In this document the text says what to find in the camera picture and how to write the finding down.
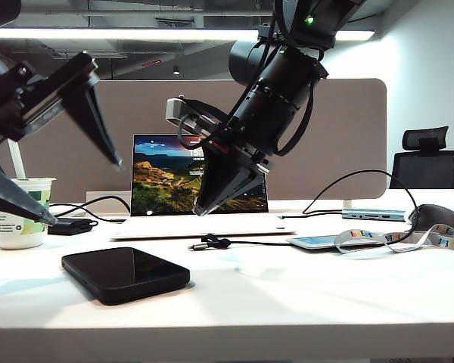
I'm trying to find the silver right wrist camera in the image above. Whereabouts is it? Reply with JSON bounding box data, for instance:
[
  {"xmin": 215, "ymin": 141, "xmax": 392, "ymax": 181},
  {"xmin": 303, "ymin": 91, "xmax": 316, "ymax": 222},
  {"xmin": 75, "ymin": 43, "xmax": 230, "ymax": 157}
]
[{"xmin": 165, "ymin": 96, "xmax": 230, "ymax": 134}]

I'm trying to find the black laptop hub cable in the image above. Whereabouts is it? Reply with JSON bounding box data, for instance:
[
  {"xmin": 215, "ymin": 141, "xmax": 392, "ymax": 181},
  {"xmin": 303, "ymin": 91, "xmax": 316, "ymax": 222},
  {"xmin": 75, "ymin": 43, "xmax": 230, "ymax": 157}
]
[{"xmin": 278, "ymin": 211, "xmax": 345, "ymax": 221}]

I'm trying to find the light blue phone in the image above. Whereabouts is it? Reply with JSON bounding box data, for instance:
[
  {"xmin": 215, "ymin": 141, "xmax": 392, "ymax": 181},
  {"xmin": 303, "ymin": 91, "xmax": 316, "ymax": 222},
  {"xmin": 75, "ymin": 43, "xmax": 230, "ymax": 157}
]
[{"xmin": 286, "ymin": 234, "xmax": 385, "ymax": 251}]

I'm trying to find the green print paper cup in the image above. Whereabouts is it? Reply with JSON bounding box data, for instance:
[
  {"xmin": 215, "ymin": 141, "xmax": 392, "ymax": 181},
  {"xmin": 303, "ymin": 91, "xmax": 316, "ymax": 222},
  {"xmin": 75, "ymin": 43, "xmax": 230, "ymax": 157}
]
[{"xmin": 0, "ymin": 177, "xmax": 58, "ymax": 250}]

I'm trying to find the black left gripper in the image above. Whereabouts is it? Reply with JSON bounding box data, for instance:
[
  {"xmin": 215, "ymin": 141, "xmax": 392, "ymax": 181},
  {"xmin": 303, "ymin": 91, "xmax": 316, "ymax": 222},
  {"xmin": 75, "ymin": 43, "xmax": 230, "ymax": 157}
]
[{"xmin": 0, "ymin": 51, "xmax": 125, "ymax": 227}]

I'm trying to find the white laptop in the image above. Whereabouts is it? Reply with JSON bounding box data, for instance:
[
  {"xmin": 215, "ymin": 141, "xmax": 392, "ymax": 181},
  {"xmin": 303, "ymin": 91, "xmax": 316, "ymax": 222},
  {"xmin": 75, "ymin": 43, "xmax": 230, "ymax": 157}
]
[{"xmin": 109, "ymin": 133, "xmax": 298, "ymax": 241}]

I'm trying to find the black power adapter cable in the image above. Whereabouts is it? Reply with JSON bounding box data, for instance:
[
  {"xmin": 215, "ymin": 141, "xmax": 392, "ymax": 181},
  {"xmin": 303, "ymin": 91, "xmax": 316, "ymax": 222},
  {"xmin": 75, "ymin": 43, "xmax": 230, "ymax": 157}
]
[{"xmin": 48, "ymin": 195, "xmax": 132, "ymax": 224}]

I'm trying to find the black power adapter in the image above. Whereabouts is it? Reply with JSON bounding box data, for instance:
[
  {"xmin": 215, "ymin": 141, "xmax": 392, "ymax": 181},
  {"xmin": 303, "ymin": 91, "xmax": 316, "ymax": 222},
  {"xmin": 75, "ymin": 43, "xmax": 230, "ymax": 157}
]
[{"xmin": 47, "ymin": 217, "xmax": 99, "ymax": 236}]

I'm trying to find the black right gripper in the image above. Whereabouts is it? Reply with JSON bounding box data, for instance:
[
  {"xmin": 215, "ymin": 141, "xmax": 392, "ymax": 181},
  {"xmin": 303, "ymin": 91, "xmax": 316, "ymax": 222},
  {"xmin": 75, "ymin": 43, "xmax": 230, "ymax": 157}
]
[{"xmin": 193, "ymin": 116, "xmax": 281, "ymax": 218}]

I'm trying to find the black smartphone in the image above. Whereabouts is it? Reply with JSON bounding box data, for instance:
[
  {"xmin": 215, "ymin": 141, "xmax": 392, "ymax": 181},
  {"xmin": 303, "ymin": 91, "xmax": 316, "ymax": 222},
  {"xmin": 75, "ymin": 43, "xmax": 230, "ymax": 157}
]
[{"xmin": 61, "ymin": 247, "xmax": 191, "ymax": 306}]

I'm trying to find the black mesh office chair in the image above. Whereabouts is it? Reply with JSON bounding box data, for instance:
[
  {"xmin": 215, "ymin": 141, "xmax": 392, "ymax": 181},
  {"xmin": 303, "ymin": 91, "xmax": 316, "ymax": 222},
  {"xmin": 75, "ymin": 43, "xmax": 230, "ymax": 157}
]
[{"xmin": 388, "ymin": 126, "xmax": 454, "ymax": 190}]

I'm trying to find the grey printed lanyard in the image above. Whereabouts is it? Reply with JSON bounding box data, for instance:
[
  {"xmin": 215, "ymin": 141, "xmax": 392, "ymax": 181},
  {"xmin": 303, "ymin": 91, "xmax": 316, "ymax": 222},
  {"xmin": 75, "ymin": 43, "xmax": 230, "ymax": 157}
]
[{"xmin": 334, "ymin": 223, "xmax": 454, "ymax": 255}]

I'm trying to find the black charger cable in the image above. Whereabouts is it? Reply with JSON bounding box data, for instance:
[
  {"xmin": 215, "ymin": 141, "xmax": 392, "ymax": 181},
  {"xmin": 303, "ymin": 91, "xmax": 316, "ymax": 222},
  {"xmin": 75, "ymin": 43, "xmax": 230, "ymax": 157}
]
[{"xmin": 188, "ymin": 169, "xmax": 419, "ymax": 254}]

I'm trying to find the white straw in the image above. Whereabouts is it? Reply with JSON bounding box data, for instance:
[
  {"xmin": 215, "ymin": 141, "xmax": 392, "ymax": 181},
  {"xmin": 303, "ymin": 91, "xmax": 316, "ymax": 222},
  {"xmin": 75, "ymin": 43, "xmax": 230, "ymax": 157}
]
[{"xmin": 7, "ymin": 138, "xmax": 26, "ymax": 181}]

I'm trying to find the brown desk divider panel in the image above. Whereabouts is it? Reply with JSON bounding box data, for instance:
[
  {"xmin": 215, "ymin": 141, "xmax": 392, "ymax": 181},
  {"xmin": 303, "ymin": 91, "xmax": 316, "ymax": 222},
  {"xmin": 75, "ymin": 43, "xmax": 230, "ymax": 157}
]
[{"xmin": 0, "ymin": 78, "xmax": 388, "ymax": 201}]

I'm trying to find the black vertical mouse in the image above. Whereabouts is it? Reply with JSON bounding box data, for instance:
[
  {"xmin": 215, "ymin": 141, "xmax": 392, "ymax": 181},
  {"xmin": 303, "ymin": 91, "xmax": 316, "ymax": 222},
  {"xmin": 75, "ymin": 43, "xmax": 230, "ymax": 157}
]
[{"xmin": 407, "ymin": 203, "xmax": 454, "ymax": 243}]

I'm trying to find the grey USB hub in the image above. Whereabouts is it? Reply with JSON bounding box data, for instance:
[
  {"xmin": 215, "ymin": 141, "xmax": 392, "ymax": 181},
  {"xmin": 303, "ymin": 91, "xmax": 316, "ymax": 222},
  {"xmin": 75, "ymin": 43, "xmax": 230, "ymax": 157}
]
[{"xmin": 342, "ymin": 207, "xmax": 408, "ymax": 222}]

